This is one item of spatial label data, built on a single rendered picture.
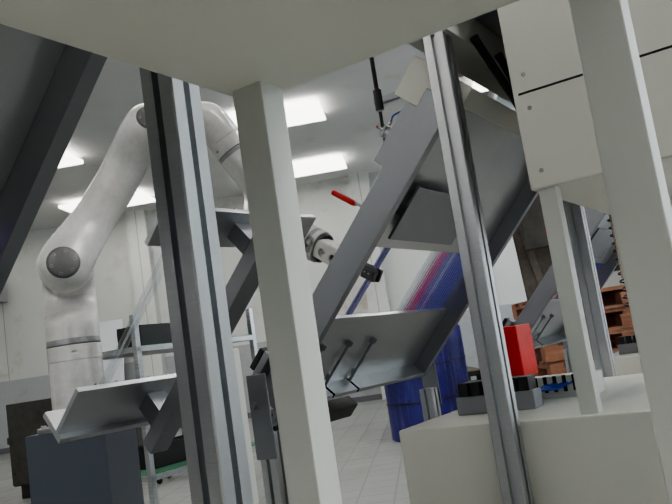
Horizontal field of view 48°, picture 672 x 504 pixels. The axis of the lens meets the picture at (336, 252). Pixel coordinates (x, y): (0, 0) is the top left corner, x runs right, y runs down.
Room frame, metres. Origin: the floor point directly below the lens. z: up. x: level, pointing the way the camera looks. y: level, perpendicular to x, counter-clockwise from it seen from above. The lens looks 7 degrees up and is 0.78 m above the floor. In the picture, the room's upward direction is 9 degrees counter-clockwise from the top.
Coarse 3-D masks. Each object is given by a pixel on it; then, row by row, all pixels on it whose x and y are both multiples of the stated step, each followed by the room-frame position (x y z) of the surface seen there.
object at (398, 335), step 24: (384, 312) 1.81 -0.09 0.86; (408, 312) 1.90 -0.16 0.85; (432, 312) 2.03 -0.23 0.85; (336, 336) 1.67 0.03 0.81; (360, 336) 1.77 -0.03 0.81; (384, 336) 1.88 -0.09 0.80; (408, 336) 2.00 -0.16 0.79; (336, 360) 1.75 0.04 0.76; (384, 360) 1.98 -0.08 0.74; (408, 360) 2.12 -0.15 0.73
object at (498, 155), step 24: (480, 120) 1.54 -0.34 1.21; (480, 144) 1.61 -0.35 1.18; (504, 144) 1.71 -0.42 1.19; (432, 168) 1.52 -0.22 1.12; (480, 168) 1.69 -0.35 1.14; (504, 168) 1.79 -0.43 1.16; (408, 192) 1.50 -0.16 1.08; (432, 192) 1.49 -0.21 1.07; (480, 192) 1.77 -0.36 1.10; (504, 192) 1.89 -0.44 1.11; (408, 216) 1.48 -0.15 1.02; (432, 216) 1.56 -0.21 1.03; (504, 216) 1.99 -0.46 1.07; (384, 240) 1.56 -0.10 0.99; (408, 240) 1.55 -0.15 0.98; (432, 240) 1.64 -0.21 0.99; (456, 240) 1.85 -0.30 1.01
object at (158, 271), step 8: (160, 256) 1.18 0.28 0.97; (160, 264) 1.18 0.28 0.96; (152, 272) 1.20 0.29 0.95; (160, 272) 1.19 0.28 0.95; (152, 280) 1.20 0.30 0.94; (152, 288) 1.21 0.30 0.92; (144, 296) 1.21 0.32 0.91; (152, 296) 1.22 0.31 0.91; (144, 304) 1.22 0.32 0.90; (136, 312) 1.23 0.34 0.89; (144, 312) 1.24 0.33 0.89; (136, 320) 1.24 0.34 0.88; (128, 328) 1.25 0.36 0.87; (136, 328) 1.25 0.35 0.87; (128, 336) 1.25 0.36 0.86; (120, 344) 1.26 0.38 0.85; (128, 344) 1.27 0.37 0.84; (120, 352) 1.27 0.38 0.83; (112, 360) 1.28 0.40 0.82; (120, 360) 1.29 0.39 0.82; (112, 368) 1.29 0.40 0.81; (104, 376) 1.30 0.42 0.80; (112, 376) 1.30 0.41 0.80
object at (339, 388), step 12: (384, 372) 2.02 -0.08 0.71; (396, 372) 2.06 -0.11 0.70; (408, 372) 2.10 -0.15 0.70; (420, 372) 2.15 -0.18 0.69; (336, 384) 1.81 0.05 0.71; (348, 384) 1.84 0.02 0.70; (360, 384) 1.88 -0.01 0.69; (372, 384) 1.91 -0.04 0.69; (384, 384) 1.97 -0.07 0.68; (336, 396) 1.77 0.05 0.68
